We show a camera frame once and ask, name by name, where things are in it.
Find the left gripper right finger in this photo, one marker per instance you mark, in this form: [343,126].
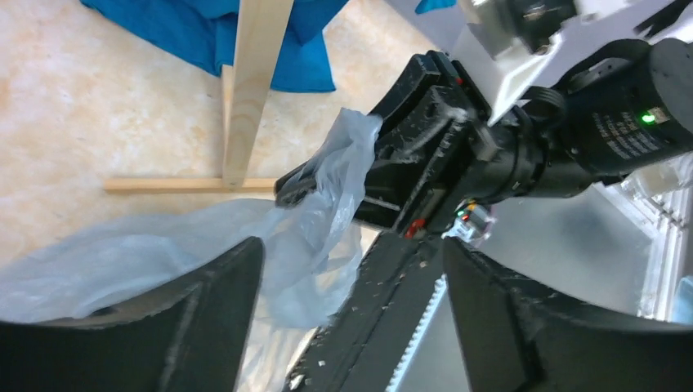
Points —
[517,334]

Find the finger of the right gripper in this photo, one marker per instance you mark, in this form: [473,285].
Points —
[294,186]

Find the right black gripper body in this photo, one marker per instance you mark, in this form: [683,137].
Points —
[428,115]

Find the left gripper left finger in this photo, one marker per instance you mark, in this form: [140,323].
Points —
[186,335]

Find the blue plastic trash bag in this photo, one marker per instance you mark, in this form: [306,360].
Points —
[312,251]

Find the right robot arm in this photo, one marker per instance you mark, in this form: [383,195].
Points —
[626,106]

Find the wooden clothes rack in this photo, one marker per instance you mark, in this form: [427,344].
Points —
[245,87]

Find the blue t-shirt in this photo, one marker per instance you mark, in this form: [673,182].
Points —
[203,33]

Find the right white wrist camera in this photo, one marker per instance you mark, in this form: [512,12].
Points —
[506,45]

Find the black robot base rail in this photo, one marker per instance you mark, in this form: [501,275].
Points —
[360,350]

